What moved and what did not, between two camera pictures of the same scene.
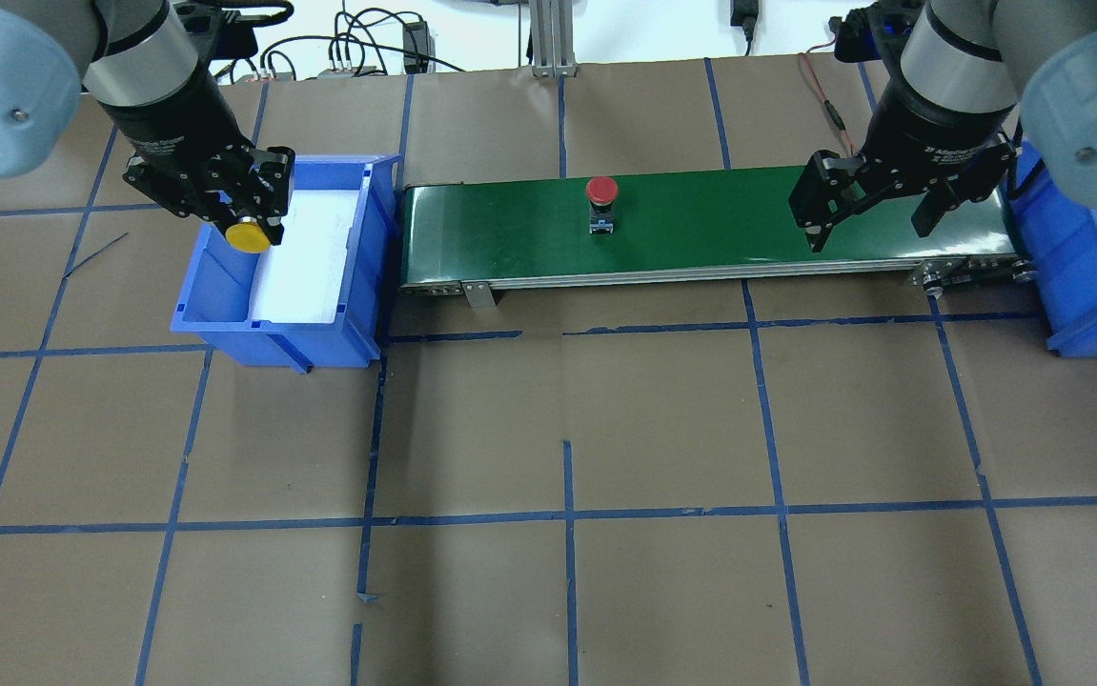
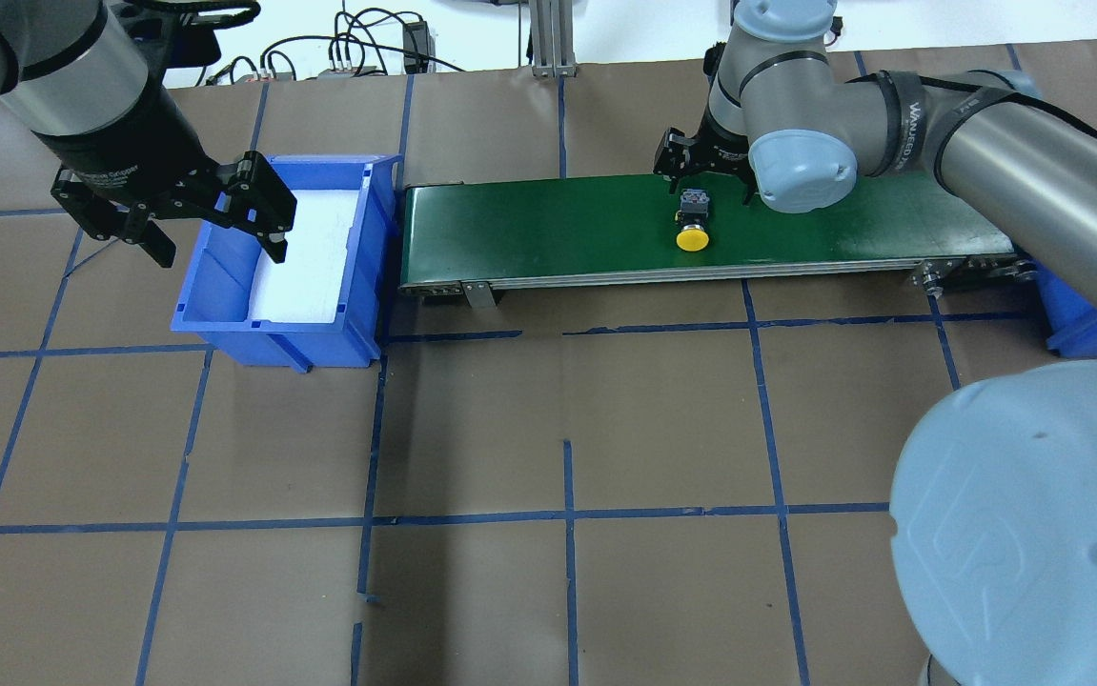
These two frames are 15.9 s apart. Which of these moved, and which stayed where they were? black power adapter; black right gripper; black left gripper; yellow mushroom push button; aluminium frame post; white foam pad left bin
Moved: black right gripper; yellow mushroom push button; black left gripper
Stayed: black power adapter; aluminium frame post; white foam pad left bin
